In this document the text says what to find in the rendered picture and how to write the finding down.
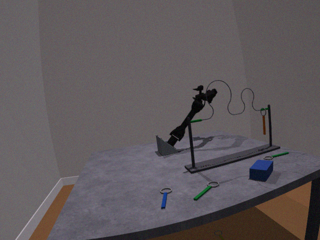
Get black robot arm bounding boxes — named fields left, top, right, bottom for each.
left=167, top=88, right=217, bottom=148

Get blue handle with grey loop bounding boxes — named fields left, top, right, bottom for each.
left=160, top=187, right=172, bottom=209

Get blue block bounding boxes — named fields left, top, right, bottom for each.
left=249, top=159, right=274, bottom=181

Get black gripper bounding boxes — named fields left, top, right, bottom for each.
left=193, top=85, right=204, bottom=94

